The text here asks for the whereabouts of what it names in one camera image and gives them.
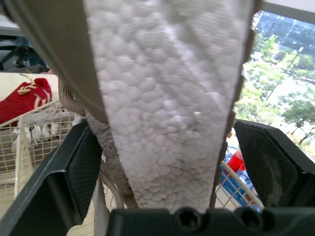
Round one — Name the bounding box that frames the blue and red pack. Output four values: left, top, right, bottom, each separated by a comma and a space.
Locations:
219, 145, 261, 212

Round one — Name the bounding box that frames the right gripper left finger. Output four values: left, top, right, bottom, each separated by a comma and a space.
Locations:
0, 120, 103, 236

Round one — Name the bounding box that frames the beige sandal with white sole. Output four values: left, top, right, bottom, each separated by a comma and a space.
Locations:
6, 0, 262, 213

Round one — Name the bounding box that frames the white wire basket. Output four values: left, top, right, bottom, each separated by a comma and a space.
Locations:
0, 98, 265, 236

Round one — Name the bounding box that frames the grey and white shoe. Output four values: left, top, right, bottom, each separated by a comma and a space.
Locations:
11, 100, 82, 153

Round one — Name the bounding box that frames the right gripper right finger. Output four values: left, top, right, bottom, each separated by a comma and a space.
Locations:
233, 119, 315, 209

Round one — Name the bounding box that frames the red shoe with cream laces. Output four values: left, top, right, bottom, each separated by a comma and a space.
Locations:
0, 73, 53, 125

